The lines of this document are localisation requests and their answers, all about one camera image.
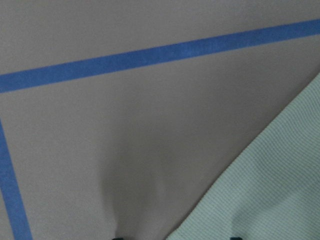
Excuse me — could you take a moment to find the brown table mat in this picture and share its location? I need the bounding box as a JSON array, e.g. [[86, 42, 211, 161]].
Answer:
[[0, 0, 320, 240]]

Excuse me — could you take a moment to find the green long-sleeve shirt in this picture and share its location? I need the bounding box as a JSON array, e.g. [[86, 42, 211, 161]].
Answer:
[[168, 77, 320, 240]]

